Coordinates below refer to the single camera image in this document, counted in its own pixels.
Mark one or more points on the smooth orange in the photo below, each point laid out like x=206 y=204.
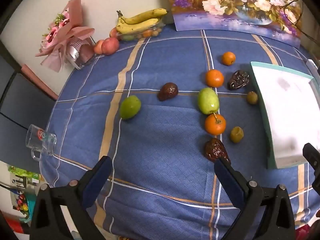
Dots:
x=214 y=78

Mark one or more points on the flower painting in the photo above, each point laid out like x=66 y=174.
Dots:
x=225 y=5

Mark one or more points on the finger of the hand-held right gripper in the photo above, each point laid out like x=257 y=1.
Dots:
x=311 y=155

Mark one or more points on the white box with teal rim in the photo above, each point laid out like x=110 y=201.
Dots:
x=287 y=105

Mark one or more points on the small yellowish longan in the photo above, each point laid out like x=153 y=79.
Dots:
x=236 y=134
x=252 y=97

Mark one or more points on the blue plaid tablecloth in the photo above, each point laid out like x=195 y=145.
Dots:
x=162 y=135

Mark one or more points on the yellow banana bunch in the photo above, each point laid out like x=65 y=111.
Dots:
x=140 y=21

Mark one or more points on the red apple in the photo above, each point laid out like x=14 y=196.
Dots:
x=110 y=46

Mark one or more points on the green snack packet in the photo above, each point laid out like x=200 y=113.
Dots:
x=22 y=173

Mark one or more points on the clear plastic container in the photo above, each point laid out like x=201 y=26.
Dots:
x=130 y=37

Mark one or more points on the white power strip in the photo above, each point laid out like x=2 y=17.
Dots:
x=312 y=65

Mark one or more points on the orange with stem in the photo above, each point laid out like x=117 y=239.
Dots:
x=215 y=125

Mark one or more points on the orange peach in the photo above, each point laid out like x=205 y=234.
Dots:
x=98 y=47

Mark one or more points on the glass mug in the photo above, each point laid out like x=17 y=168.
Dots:
x=41 y=140

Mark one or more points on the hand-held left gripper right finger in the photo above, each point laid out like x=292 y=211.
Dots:
x=230 y=183

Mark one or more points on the reddish brown dried date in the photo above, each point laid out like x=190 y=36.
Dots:
x=168 y=91

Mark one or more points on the round green apple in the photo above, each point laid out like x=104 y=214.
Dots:
x=130 y=107

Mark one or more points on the dark wrinkled dried date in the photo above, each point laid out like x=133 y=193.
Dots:
x=238 y=80

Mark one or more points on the dark cabinet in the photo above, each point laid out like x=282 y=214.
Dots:
x=22 y=110

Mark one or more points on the pink flower bouquet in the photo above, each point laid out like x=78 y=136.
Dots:
x=62 y=37

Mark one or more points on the small orange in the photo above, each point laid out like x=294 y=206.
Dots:
x=228 y=58

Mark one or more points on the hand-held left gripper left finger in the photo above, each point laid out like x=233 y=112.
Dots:
x=95 y=180

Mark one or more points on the oblong green apple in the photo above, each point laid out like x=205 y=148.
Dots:
x=208 y=101

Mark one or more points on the colourful teal bag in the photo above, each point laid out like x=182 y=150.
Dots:
x=23 y=205

